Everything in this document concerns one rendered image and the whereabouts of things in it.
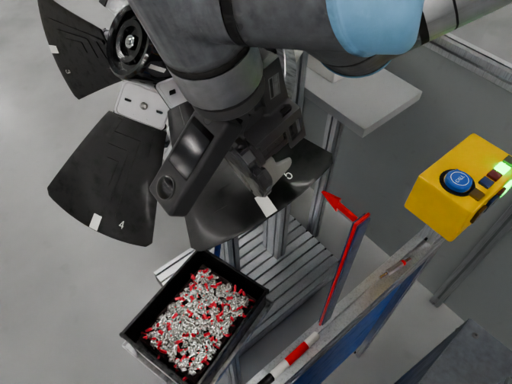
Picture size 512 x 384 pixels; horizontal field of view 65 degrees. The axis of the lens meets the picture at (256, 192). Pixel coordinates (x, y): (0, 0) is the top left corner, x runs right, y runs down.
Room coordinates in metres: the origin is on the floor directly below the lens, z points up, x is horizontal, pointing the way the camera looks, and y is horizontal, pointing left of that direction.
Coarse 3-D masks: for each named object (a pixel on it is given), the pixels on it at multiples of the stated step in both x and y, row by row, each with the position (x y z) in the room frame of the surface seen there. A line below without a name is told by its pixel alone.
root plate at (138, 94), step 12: (132, 84) 0.57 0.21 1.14; (120, 96) 0.55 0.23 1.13; (132, 96) 0.56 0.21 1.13; (144, 96) 0.56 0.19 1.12; (156, 96) 0.56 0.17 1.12; (120, 108) 0.54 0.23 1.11; (132, 108) 0.55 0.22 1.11; (156, 108) 0.55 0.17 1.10; (168, 108) 0.55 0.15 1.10; (144, 120) 0.54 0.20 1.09; (156, 120) 0.54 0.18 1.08
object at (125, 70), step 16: (128, 16) 0.61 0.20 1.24; (112, 32) 0.60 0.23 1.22; (128, 32) 0.59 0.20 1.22; (144, 32) 0.56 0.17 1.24; (112, 48) 0.59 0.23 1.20; (128, 48) 0.56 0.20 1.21; (144, 48) 0.55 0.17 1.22; (112, 64) 0.56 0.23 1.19; (128, 64) 0.55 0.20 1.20; (144, 64) 0.52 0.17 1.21; (160, 64) 0.53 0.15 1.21; (128, 80) 0.53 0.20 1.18; (144, 80) 0.53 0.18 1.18; (160, 80) 0.54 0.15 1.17
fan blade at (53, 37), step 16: (48, 0) 0.77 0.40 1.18; (48, 16) 0.77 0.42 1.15; (64, 16) 0.73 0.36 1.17; (48, 32) 0.78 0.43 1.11; (64, 32) 0.74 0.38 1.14; (80, 32) 0.70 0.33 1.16; (96, 32) 0.67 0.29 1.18; (64, 48) 0.74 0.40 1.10; (80, 48) 0.71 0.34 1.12; (96, 48) 0.68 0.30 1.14; (64, 64) 0.75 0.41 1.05; (80, 64) 0.72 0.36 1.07; (96, 64) 0.69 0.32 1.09; (80, 80) 0.73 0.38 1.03; (96, 80) 0.70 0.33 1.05; (112, 80) 0.68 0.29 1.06; (80, 96) 0.73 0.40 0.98
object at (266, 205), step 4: (256, 200) 0.32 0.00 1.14; (260, 200) 0.32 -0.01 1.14; (264, 200) 0.32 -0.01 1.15; (268, 200) 0.32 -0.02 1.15; (260, 204) 0.31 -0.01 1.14; (264, 204) 0.31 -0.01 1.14; (268, 204) 0.31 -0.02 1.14; (272, 204) 0.31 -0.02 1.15; (264, 208) 0.31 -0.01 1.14; (268, 208) 0.31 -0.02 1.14; (272, 208) 0.31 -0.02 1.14; (264, 212) 0.30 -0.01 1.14; (268, 212) 0.30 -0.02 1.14; (272, 212) 0.30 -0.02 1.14
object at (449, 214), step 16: (464, 144) 0.49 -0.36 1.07; (480, 144) 0.49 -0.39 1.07; (448, 160) 0.46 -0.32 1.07; (464, 160) 0.46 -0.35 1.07; (480, 160) 0.46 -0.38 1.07; (496, 160) 0.46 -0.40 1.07; (432, 176) 0.42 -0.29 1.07; (480, 176) 0.42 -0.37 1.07; (416, 192) 0.42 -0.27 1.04; (432, 192) 0.40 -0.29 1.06; (448, 192) 0.39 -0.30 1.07; (464, 192) 0.39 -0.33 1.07; (496, 192) 0.39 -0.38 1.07; (416, 208) 0.41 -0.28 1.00; (432, 208) 0.39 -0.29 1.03; (448, 208) 0.37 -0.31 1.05; (464, 208) 0.36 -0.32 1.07; (432, 224) 0.38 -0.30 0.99; (448, 224) 0.36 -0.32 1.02; (464, 224) 0.35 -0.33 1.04; (448, 240) 0.35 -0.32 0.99
